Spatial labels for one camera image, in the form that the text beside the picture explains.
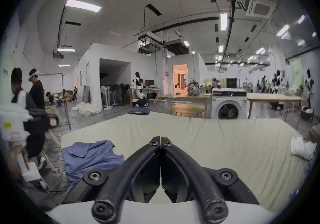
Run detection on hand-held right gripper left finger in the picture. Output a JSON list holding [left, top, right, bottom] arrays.
[[62, 137, 161, 223]]

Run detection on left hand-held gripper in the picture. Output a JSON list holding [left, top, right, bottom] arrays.
[[0, 104, 60, 184]]

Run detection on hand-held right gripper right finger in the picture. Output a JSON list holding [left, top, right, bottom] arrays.
[[160, 137, 260, 223]]

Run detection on person's left hand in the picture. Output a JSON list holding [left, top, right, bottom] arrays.
[[9, 144, 30, 181]]

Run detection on black tripod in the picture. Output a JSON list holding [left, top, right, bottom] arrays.
[[61, 89, 72, 130]]

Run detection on group of people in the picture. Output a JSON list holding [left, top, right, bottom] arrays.
[[44, 87, 78, 108]]

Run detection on blue shirt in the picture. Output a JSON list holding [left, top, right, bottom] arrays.
[[62, 140, 125, 191]]

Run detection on bed with beige sheet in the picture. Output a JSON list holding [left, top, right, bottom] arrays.
[[61, 112, 316, 214]]

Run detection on pile of white cloths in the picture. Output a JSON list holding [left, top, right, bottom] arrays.
[[71, 102, 102, 118]]

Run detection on blue cloth on floor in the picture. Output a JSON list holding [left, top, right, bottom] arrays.
[[128, 108, 151, 115]]

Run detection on round wooden stool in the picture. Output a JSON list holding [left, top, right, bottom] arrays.
[[171, 104, 206, 118]]

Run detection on wooden table with robot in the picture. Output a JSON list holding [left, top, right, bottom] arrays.
[[160, 77, 213, 113]]

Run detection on white washing machine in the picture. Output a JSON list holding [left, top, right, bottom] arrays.
[[212, 88, 248, 120]]

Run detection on row of standing fans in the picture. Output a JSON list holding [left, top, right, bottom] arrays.
[[100, 83, 133, 110]]

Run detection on white humanoid robot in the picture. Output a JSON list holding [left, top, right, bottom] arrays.
[[131, 72, 150, 107]]

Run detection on desk with monitor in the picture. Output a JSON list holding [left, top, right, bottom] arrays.
[[143, 79, 163, 103]]

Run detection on long wooden table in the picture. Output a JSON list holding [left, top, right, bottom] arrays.
[[246, 92, 306, 129]]

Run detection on white cloth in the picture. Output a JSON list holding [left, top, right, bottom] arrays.
[[290, 136, 317, 161]]

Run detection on row of humanoid robots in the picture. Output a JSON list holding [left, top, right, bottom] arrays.
[[242, 69, 290, 94]]

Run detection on black and white robot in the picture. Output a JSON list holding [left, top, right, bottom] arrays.
[[301, 69, 316, 121]]

